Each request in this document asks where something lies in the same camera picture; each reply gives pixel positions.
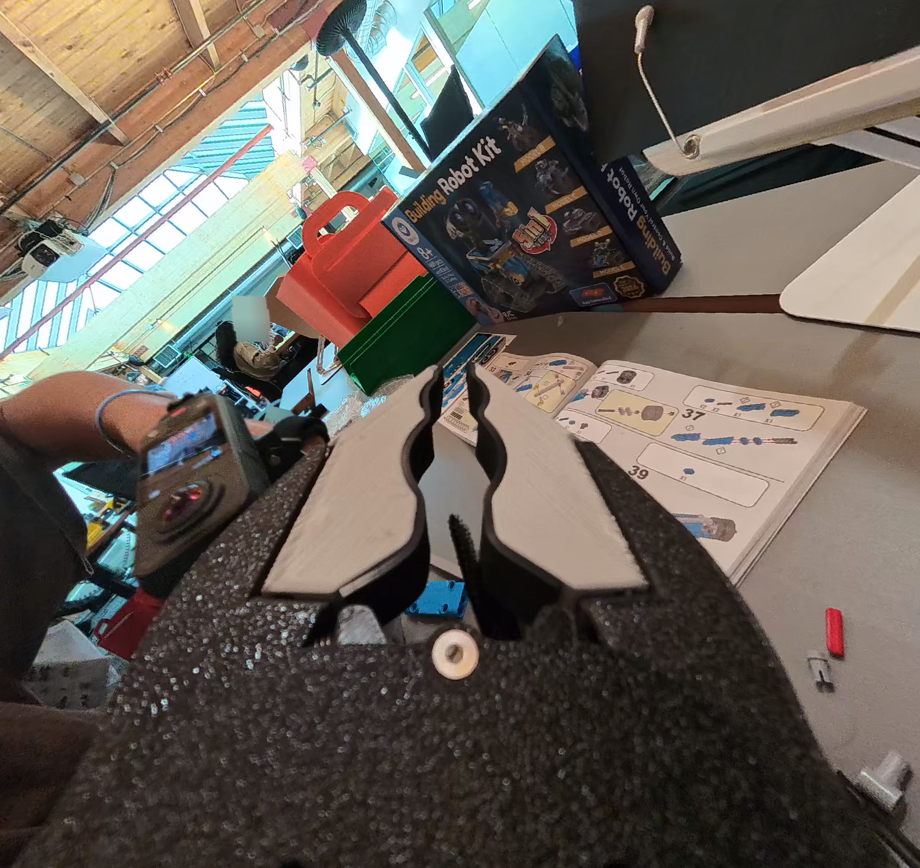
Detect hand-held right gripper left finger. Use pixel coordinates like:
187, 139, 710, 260
261, 364, 444, 628

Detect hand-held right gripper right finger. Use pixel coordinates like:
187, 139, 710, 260
466, 362, 649, 630

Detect person's left forearm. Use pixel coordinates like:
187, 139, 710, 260
0, 371, 177, 463

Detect grey desk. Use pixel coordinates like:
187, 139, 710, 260
402, 164, 920, 855

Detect person's left hand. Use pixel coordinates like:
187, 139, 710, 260
108, 392, 276, 452

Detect small bubble wrap bag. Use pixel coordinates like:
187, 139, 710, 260
327, 390, 392, 427

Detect blue wrist band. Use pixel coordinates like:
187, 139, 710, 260
95, 388, 177, 456

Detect blue flat block piece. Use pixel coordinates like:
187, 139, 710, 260
404, 579, 470, 621

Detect instruction booklet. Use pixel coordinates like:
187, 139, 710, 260
489, 351, 868, 587

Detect red plastic item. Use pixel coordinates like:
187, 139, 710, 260
93, 588, 162, 661

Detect green plastic bin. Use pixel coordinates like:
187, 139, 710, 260
336, 272, 479, 396

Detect blue white printed sheet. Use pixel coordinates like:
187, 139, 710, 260
435, 331, 518, 448

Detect toy set product box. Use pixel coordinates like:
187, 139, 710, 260
381, 34, 682, 328

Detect black monitor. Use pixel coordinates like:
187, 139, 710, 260
420, 67, 475, 158

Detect white laptop stand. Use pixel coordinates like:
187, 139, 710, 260
642, 45, 920, 335

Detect black round ceiling fixture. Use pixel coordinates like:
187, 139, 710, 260
316, 0, 432, 165

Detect black partition panel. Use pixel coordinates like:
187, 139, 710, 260
564, 0, 920, 215

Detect white ceiling camera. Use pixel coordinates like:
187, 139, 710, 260
18, 221, 87, 280

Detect white cable plug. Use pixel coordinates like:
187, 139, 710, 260
634, 4, 702, 159

